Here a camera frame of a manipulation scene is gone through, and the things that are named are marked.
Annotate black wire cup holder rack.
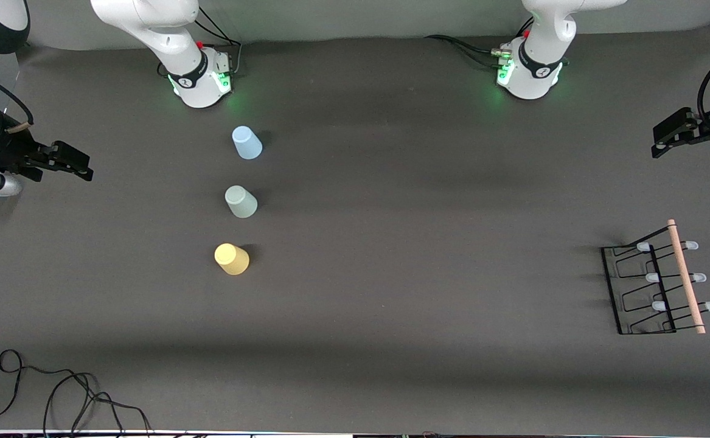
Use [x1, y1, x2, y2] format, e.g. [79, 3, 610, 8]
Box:
[601, 219, 710, 335]

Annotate pale green plastic cup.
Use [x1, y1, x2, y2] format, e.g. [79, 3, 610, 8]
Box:
[224, 186, 258, 219]

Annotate yellow plastic cup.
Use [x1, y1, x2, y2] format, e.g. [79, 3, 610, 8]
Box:
[214, 243, 250, 276]

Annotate light blue plastic cup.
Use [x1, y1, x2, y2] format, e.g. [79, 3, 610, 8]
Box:
[232, 126, 263, 161]

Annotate white table edge strip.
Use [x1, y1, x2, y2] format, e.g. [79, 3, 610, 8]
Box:
[0, 430, 355, 438]

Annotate dark grey table cover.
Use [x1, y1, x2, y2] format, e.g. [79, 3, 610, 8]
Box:
[0, 23, 710, 434]

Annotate thin black loose cable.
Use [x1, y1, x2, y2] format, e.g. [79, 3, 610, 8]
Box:
[0, 349, 151, 436]

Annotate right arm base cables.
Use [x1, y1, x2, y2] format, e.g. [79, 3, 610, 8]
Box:
[159, 6, 243, 78]

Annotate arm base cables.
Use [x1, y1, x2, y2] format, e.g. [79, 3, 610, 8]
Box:
[159, 6, 243, 78]
[425, 17, 535, 69]

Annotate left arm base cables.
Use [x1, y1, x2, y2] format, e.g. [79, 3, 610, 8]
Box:
[425, 17, 535, 69]

